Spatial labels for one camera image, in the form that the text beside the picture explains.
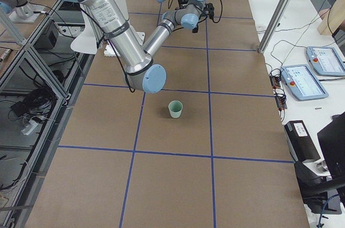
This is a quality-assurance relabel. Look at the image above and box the black monitor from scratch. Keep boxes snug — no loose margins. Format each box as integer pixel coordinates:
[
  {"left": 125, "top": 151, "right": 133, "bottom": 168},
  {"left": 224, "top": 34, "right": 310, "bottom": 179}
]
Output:
[{"left": 317, "top": 113, "right": 344, "bottom": 177}]

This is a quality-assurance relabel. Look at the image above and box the white power strip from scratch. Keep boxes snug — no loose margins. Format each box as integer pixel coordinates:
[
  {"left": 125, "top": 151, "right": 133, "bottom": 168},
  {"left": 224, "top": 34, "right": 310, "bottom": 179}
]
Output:
[{"left": 21, "top": 119, "right": 38, "bottom": 135}]

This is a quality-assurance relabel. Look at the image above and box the black box with label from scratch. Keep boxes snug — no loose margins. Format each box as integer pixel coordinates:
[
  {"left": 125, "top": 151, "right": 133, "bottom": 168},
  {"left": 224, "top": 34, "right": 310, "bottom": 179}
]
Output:
[{"left": 284, "top": 120, "right": 321, "bottom": 163}]

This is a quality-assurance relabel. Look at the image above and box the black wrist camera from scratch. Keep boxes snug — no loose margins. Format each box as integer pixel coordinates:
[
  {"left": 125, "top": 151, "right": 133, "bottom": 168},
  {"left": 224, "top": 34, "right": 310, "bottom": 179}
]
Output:
[{"left": 204, "top": 3, "right": 215, "bottom": 20}]

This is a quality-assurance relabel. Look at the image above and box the teach pendant tablet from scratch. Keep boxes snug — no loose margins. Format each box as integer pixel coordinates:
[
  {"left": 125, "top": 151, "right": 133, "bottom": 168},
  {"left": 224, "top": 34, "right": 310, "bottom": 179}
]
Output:
[
  {"left": 281, "top": 64, "right": 329, "bottom": 101},
  {"left": 306, "top": 46, "right": 344, "bottom": 77}
]

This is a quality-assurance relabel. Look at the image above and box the green plastic cup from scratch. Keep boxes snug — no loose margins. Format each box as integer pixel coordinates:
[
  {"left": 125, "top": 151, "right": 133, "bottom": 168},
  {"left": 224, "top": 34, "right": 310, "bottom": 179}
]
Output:
[{"left": 168, "top": 100, "right": 183, "bottom": 119}]

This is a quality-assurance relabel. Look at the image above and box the wooden board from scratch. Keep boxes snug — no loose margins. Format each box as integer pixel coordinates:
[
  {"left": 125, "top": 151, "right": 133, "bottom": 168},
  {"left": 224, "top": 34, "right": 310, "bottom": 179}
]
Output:
[{"left": 318, "top": 0, "right": 344, "bottom": 35}]

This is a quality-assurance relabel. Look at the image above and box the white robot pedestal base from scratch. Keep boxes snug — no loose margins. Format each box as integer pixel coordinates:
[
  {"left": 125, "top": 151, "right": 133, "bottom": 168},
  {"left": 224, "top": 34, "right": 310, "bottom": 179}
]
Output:
[{"left": 70, "top": 0, "right": 146, "bottom": 58}]

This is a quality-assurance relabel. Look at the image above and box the small electronics board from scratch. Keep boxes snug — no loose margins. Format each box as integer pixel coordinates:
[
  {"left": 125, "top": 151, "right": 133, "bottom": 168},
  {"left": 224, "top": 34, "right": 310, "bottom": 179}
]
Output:
[{"left": 270, "top": 75, "right": 281, "bottom": 88}]

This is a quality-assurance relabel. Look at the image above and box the grey electronics box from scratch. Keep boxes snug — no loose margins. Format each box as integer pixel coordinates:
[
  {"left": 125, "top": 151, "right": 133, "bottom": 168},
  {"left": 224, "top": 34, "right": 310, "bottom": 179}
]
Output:
[{"left": 34, "top": 21, "right": 59, "bottom": 49}]

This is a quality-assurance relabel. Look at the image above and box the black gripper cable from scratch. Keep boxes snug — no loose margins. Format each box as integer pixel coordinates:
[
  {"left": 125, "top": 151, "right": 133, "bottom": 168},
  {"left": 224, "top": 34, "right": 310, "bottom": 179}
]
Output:
[{"left": 207, "top": 0, "right": 223, "bottom": 23}]

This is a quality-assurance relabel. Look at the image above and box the far teach pendant tablet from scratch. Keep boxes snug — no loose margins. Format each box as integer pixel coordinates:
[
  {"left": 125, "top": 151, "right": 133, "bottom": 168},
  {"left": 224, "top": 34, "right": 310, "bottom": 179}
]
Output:
[{"left": 306, "top": 46, "right": 344, "bottom": 77}]

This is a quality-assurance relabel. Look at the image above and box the near teach pendant tablet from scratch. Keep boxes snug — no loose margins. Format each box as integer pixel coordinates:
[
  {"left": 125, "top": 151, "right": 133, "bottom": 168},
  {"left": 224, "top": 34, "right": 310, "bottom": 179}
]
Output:
[{"left": 281, "top": 64, "right": 329, "bottom": 101}]

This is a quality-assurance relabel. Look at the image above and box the aluminium frame post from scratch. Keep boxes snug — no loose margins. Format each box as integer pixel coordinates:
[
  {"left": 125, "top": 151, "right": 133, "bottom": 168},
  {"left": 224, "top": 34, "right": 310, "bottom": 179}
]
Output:
[{"left": 258, "top": 0, "right": 290, "bottom": 54}]

